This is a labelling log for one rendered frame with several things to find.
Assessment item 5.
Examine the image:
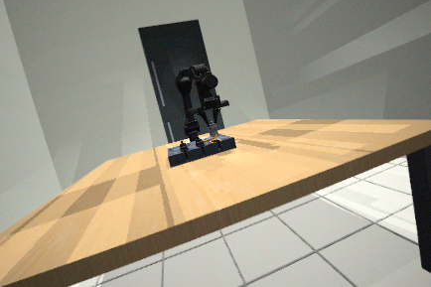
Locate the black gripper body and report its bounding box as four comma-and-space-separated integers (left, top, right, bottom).
187, 91, 229, 115

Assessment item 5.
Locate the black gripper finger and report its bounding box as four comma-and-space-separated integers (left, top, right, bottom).
213, 108, 221, 124
198, 112, 210, 127

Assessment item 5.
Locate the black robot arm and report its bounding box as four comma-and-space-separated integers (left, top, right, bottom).
176, 64, 220, 142

